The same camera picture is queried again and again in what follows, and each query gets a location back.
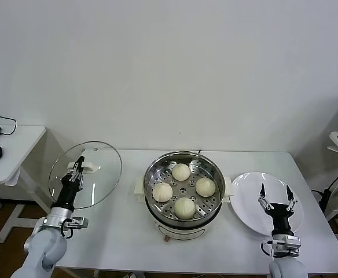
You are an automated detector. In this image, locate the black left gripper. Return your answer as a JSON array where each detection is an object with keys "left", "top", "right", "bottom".
[{"left": 52, "top": 155, "right": 86, "bottom": 210}]

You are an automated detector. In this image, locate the perforated steel steamer basket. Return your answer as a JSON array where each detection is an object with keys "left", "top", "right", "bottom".
[{"left": 144, "top": 151, "right": 226, "bottom": 229}]

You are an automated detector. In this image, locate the black power adapter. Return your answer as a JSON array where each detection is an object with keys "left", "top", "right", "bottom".
[{"left": 319, "top": 188, "right": 333, "bottom": 217}]

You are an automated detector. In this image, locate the round glass lid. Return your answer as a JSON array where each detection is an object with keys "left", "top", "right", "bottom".
[{"left": 47, "top": 141, "right": 123, "bottom": 210}]

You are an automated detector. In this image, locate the black laptop cable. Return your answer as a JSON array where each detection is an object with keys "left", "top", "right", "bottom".
[{"left": 0, "top": 116, "right": 18, "bottom": 136}]

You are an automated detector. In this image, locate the white round plate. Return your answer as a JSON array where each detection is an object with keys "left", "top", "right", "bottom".
[{"left": 231, "top": 172, "right": 305, "bottom": 238}]

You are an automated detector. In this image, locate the white steamed baozi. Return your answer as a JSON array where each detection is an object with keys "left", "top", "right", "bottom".
[
  {"left": 195, "top": 177, "right": 216, "bottom": 197},
  {"left": 174, "top": 197, "right": 196, "bottom": 220},
  {"left": 171, "top": 163, "right": 192, "bottom": 182},
  {"left": 152, "top": 182, "right": 173, "bottom": 203}
]

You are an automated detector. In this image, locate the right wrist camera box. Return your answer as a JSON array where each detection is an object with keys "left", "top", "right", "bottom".
[{"left": 269, "top": 235, "right": 302, "bottom": 258}]

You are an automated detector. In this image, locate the white side table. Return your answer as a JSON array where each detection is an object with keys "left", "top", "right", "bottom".
[{"left": 0, "top": 125, "right": 57, "bottom": 244}]

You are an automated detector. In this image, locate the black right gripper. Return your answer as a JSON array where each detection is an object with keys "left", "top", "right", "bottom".
[{"left": 257, "top": 182, "right": 299, "bottom": 233}]

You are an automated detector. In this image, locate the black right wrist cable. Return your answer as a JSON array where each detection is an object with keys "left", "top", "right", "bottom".
[{"left": 260, "top": 242, "right": 274, "bottom": 256}]

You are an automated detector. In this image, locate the stainless steel steamer pot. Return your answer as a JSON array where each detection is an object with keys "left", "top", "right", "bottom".
[{"left": 134, "top": 173, "right": 234, "bottom": 243}]

